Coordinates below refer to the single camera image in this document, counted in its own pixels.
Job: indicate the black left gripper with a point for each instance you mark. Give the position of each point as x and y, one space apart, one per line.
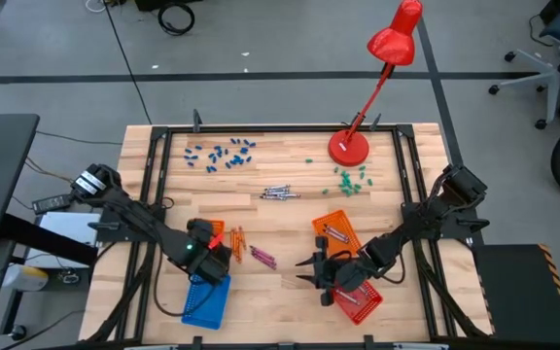
214 265

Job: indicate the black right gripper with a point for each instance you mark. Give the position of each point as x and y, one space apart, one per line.
348 274

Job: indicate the grey crayon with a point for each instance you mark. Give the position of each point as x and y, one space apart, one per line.
348 297
363 290

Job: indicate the magenta crayon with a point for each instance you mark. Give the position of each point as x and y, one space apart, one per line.
266 263
263 253
263 257

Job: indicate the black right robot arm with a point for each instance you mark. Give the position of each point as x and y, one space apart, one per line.
404 232

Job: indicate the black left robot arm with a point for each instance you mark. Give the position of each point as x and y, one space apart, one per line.
139 219

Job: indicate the red tape strip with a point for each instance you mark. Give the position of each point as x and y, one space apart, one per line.
216 240

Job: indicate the orange plastic basket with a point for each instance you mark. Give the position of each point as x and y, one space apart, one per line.
219 226
353 238

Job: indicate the blue plastic basket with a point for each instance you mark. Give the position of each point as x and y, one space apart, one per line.
202 311

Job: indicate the red plastic basket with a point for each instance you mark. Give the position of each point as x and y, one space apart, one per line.
365 311

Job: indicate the black table clamp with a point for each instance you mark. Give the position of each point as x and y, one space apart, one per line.
197 342
368 341
196 119
376 121

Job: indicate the red desk lamp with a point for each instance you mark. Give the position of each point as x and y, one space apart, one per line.
348 148

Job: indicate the scattered blue caps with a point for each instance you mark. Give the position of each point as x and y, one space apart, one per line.
285 129

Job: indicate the white box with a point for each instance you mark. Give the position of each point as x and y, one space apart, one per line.
71 226

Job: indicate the black power adapter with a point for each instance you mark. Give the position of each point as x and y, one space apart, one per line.
51 204

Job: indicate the white and yellow device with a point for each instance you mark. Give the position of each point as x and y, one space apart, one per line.
24 278

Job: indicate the black platform with hazard stripe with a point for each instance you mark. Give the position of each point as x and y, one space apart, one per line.
513 291

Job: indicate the black equipment box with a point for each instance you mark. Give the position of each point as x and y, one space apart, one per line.
163 4

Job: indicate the white and blue office chair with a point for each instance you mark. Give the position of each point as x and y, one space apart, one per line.
547 73

